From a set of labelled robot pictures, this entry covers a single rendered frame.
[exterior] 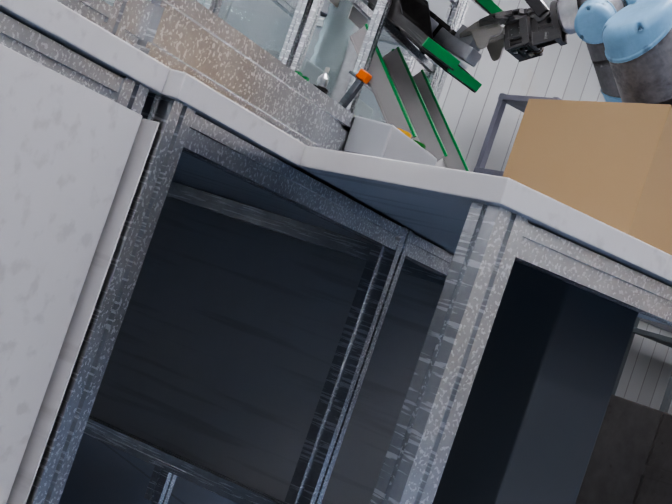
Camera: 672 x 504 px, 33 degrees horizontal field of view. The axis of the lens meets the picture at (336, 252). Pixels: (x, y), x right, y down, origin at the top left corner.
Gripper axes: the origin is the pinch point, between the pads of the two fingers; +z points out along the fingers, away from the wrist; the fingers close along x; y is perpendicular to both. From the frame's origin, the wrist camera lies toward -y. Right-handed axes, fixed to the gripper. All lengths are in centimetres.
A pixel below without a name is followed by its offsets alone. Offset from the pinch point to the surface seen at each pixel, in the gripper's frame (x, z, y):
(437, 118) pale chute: 8.8, 13.4, 11.9
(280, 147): -85, -12, 54
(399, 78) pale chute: -6.0, 14.1, 7.8
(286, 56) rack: -24.7, 29.2, 5.6
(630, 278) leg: -68, -49, 75
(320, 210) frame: -67, -6, 57
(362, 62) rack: -21.8, 13.3, 10.5
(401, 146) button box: -49, -9, 42
